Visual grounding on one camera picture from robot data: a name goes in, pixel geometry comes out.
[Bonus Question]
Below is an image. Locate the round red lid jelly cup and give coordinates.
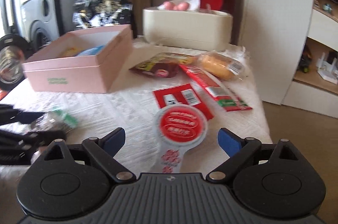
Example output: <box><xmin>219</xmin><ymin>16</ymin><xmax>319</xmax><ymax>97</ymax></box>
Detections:
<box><xmin>152</xmin><ymin>104</ymin><xmax>208</xmax><ymax>174</ymax></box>

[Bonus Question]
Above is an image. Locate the red yellow meat packet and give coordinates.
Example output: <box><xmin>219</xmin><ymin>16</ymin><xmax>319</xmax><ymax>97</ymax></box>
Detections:
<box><xmin>129</xmin><ymin>53</ymin><xmax>195</xmax><ymax>78</ymax></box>

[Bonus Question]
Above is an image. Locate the red flat snack packet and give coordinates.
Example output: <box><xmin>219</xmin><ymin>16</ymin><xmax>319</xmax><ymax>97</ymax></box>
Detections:
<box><xmin>153</xmin><ymin>83</ymin><xmax>214</xmax><ymax>120</ymax></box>

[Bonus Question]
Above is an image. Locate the white router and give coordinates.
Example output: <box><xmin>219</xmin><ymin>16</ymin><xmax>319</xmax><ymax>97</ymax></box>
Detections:
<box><xmin>316</xmin><ymin>53</ymin><xmax>337</xmax><ymax>85</ymax></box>

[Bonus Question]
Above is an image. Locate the white wall cabinet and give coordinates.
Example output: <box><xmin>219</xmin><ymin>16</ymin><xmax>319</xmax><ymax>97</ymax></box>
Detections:
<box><xmin>239</xmin><ymin>0</ymin><xmax>337</xmax><ymax>117</ymax></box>

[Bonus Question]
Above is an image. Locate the black plum snack bag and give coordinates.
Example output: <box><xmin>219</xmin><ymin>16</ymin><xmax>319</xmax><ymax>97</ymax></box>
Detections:
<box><xmin>72</xmin><ymin>0</ymin><xmax>135</xmax><ymax>29</ymax></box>

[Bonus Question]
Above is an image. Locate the grey speaker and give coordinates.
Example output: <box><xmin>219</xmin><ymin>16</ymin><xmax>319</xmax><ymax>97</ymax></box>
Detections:
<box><xmin>21</xmin><ymin>0</ymin><xmax>65</xmax><ymax>51</ymax></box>

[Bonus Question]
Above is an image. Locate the green clear snack packet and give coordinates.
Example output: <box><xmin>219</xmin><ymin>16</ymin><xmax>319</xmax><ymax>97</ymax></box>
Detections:
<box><xmin>26</xmin><ymin>107</ymin><xmax>79</xmax><ymax>134</ymax></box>

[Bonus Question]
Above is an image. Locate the bread bun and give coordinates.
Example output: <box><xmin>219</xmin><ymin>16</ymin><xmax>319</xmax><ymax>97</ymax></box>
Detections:
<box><xmin>196</xmin><ymin>52</ymin><xmax>244</xmax><ymax>80</ymax></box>

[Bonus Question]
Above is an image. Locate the blue snack packet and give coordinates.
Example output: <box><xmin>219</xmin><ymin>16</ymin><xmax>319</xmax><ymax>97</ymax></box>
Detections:
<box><xmin>76</xmin><ymin>45</ymin><xmax>105</xmax><ymax>56</ymax></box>

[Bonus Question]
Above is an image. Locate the toy car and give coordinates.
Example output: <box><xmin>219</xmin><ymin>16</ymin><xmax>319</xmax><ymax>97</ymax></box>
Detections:
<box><xmin>297</xmin><ymin>45</ymin><xmax>312</xmax><ymax>73</ymax></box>

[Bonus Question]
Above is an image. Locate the pink ball ornament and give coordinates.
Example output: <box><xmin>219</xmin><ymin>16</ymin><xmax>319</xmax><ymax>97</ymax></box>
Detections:
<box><xmin>163</xmin><ymin>1</ymin><xmax>190</xmax><ymax>11</ymax></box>

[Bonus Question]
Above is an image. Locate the yellow noodle snack packet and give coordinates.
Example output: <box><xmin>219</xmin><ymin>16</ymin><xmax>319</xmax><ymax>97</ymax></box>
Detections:
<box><xmin>59</xmin><ymin>47</ymin><xmax>81</xmax><ymax>58</ymax></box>

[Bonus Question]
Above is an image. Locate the cream tissue box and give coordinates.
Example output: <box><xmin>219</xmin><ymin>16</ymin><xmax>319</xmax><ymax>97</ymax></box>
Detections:
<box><xmin>143</xmin><ymin>7</ymin><xmax>233</xmax><ymax>51</ymax></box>

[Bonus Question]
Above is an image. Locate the long red green snack packet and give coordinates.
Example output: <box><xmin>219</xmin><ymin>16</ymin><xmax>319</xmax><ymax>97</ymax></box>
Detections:
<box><xmin>180</xmin><ymin>64</ymin><xmax>253</xmax><ymax>112</ymax></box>

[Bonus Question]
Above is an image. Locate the pink cardboard box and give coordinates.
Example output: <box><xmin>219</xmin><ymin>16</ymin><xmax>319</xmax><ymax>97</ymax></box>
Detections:
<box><xmin>23</xmin><ymin>25</ymin><xmax>133</xmax><ymax>93</ymax></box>

